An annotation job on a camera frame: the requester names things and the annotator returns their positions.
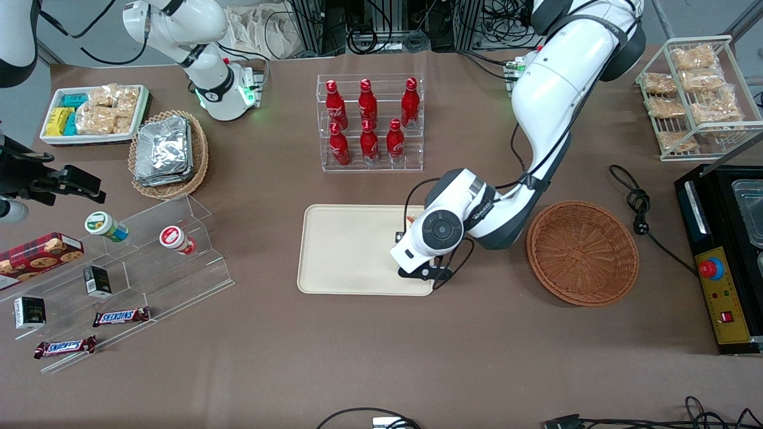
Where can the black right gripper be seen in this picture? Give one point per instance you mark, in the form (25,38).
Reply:
(22,171)

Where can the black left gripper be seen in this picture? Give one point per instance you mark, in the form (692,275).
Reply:
(396,239)

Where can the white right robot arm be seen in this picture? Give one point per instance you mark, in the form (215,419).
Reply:
(208,77)

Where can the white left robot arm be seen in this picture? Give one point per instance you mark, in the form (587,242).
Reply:
(548,89)

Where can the beige plastic tray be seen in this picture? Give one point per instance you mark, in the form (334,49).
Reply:
(351,250)

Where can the white rectangular snack tray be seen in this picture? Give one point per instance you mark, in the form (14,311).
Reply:
(53,139)

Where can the oval tan wicker basket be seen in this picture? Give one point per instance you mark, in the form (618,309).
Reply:
(199,155)

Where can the round brown wicker basket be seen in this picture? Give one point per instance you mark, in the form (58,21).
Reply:
(581,256)

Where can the green lid yogurt cup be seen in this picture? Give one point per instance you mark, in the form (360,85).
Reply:
(101,225)

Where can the teal snack packet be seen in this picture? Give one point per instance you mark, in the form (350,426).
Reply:
(74,100)
(71,125)

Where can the clear bag of rice crackers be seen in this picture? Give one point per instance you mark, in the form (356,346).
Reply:
(95,120)
(123,122)
(128,98)
(102,96)

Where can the yellow snack packet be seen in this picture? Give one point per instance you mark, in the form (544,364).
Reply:
(58,121)

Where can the clear acrylic bottle rack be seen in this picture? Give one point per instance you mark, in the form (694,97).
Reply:
(369,161)

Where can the silver foil packet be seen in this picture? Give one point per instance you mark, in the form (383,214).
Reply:
(164,146)
(164,182)

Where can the red tartan cookie box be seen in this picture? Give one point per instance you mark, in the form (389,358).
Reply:
(36,259)

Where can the red cola bottle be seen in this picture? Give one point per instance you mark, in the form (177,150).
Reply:
(368,104)
(340,148)
(395,144)
(369,146)
(410,104)
(336,107)

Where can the small black carton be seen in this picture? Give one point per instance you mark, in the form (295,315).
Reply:
(97,282)
(30,313)

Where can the red lid yogurt cup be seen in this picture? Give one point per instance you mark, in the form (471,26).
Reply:
(173,238)

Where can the clear acrylic stepped display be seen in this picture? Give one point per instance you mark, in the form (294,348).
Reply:
(155,280)

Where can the brown snickers bar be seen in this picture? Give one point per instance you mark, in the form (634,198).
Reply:
(64,347)
(121,316)

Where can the beige cloth bag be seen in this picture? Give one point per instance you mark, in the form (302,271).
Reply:
(262,30)

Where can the bagged fried snack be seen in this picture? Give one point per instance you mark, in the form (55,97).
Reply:
(715,107)
(658,83)
(694,58)
(676,142)
(702,80)
(664,107)

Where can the red emergency stop button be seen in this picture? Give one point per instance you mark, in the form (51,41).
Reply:
(711,269)

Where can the black yellow control box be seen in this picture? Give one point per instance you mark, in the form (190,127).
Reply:
(730,316)

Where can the clear plastic container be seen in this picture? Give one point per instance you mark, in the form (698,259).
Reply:
(750,211)

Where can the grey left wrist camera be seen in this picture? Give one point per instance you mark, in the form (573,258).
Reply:
(426,273)

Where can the aluminium frame post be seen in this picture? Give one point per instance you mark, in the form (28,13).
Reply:
(471,24)
(313,27)

